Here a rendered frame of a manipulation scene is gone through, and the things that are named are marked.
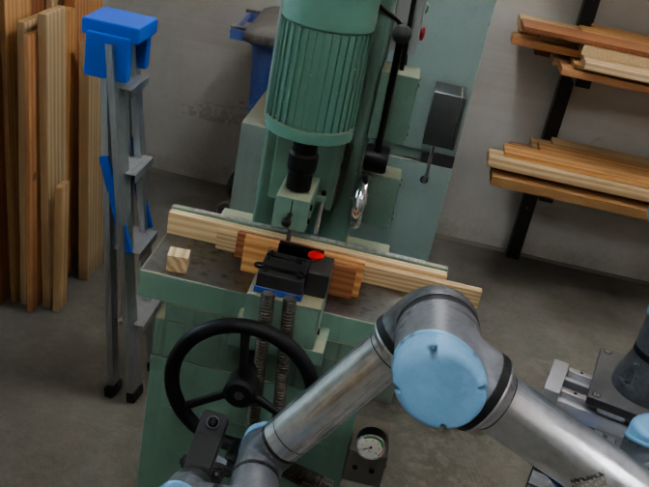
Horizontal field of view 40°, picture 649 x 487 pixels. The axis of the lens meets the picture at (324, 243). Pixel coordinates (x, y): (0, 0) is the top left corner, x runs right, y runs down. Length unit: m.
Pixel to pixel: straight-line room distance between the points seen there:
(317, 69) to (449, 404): 0.74
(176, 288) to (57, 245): 1.43
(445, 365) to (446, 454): 1.85
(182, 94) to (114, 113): 1.84
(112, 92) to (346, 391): 1.37
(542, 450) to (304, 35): 0.84
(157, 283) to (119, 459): 1.00
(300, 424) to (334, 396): 0.08
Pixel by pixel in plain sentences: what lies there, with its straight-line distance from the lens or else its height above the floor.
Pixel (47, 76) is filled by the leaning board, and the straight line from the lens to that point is 2.98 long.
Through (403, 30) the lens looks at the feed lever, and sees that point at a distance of 1.60.
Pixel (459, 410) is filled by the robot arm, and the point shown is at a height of 1.14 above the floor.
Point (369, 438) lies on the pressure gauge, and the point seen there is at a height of 0.68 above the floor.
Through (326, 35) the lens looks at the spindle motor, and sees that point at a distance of 1.62.
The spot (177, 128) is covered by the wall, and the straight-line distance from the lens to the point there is 4.37.
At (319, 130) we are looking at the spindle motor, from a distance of 1.67.
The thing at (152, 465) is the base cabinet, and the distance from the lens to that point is 2.05.
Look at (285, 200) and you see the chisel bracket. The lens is 1.76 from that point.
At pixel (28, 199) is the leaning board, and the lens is 3.09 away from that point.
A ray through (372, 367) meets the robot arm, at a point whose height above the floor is 1.07.
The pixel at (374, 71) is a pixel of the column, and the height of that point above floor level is 1.29.
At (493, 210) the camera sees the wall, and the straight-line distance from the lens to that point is 4.29.
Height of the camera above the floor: 1.78
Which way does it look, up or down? 26 degrees down
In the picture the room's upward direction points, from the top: 11 degrees clockwise
